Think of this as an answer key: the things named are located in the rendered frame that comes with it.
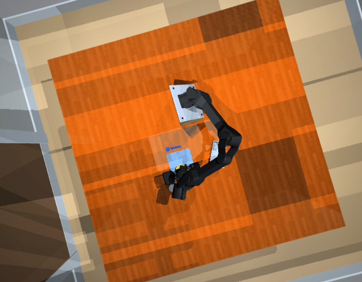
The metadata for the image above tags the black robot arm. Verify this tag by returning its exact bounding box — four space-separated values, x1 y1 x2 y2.
172 87 242 200

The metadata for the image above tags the grey cylinder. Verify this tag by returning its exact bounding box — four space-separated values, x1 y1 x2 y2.
169 182 176 192

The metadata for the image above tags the light blue square mat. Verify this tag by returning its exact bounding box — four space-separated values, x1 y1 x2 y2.
166 148 193 174

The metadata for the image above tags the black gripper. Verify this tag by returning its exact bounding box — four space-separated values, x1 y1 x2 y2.
162 162 200 185

